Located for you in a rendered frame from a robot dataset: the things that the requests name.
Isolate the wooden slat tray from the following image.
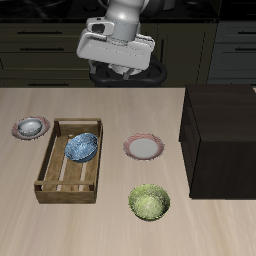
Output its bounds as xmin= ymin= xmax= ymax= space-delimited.
xmin=33 ymin=117 xmax=104 ymax=205

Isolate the green bowl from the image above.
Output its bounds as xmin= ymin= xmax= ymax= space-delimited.
xmin=128 ymin=184 xmax=171 ymax=222

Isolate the dark wooden cabinet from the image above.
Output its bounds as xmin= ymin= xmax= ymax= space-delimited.
xmin=178 ymin=83 xmax=256 ymax=201

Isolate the white bowl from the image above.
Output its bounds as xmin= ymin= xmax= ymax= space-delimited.
xmin=16 ymin=117 xmax=43 ymax=138

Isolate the blue speckled bowl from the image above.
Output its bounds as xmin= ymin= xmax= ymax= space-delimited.
xmin=64 ymin=132 xmax=99 ymax=164

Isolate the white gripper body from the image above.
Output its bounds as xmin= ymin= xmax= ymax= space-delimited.
xmin=76 ymin=31 xmax=156 ymax=71

